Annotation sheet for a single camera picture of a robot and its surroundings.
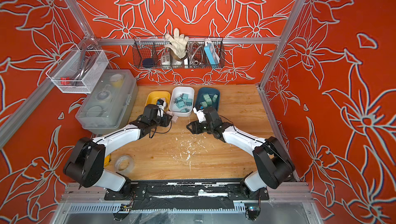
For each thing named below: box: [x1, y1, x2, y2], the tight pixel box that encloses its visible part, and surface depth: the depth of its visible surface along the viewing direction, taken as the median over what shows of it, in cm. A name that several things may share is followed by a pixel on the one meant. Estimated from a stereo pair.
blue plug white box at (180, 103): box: [176, 99, 186, 109], surface depth 106 cm
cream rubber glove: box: [163, 27, 189, 60], surface depth 92 cm
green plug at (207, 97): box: [203, 93, 212, 103], surface depth 112 cm
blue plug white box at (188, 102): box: [185, 98, 193, 107], surface depth 109 cm
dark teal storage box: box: [194, 87, 221, 111], surface depth 112 cm
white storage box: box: [169, 86, 195, 118], surface depth 110 cm
